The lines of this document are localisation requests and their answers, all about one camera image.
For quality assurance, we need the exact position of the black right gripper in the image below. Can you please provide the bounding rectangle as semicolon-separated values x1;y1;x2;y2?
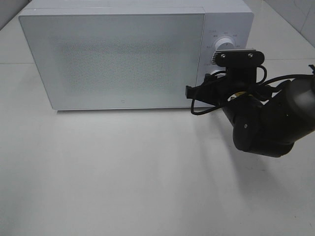
185;73;257;107

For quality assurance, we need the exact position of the white timer knob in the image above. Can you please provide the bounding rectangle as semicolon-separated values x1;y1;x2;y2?
210;70;226;78

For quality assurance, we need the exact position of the white microwave door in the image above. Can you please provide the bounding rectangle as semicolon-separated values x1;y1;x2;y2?
19;14;204;110

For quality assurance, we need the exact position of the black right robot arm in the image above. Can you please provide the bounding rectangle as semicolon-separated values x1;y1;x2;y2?
186;74;315;157

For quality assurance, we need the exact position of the upper white power knob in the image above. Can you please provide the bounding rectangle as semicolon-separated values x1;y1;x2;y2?
214;36;235;51

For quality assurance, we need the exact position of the white microwave oven body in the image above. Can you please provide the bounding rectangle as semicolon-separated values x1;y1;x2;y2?
19;0;254;115

